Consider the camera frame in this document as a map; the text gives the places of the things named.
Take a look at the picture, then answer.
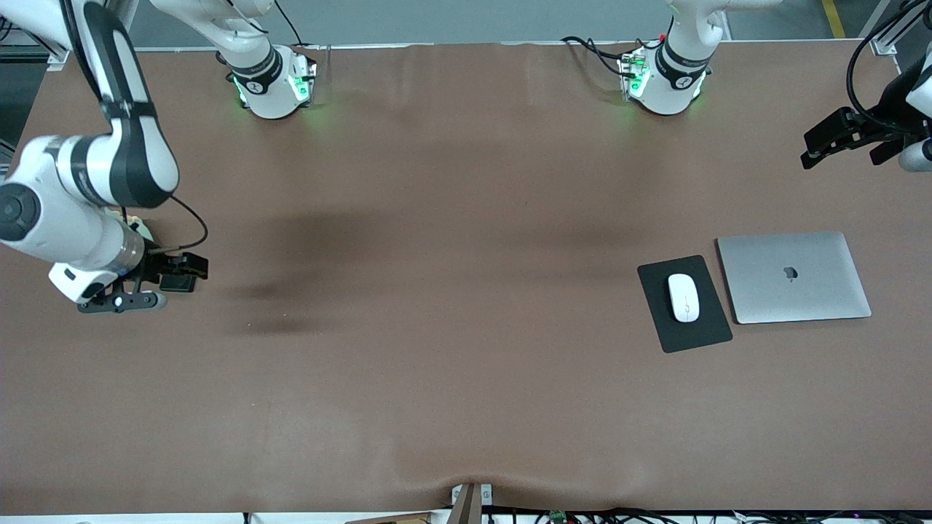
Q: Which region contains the white computer mouse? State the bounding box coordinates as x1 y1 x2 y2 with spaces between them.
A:
668 273 700 323

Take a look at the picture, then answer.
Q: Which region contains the black mouse pad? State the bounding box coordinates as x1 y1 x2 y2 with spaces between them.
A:
637 255 733 354

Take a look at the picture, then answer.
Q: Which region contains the green dinosaur plush toy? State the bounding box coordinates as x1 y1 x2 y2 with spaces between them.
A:
102 207 155 245

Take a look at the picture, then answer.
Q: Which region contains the silver laptop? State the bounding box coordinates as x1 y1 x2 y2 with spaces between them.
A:
715 231 873 325

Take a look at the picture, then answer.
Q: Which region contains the brown table cloth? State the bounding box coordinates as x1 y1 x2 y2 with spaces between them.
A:
0 40 932 516

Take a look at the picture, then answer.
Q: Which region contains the green lit base connector box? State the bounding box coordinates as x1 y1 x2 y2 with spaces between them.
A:
617 45 650 101
290 45 320 106

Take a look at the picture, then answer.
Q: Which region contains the metal table clamp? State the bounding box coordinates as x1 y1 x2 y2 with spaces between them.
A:
451 483 494 524

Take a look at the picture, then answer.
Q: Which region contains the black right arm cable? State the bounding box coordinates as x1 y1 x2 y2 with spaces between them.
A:
62 0 209 255

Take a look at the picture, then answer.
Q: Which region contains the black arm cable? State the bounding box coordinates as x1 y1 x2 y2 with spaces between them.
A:
62 0 209 255
847 0 932 133

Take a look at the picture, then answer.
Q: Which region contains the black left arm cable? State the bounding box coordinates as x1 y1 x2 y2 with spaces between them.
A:
847 0 932 133

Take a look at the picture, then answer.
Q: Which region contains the black base cable bundle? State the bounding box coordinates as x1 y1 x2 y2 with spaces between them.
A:
561 35 641 77

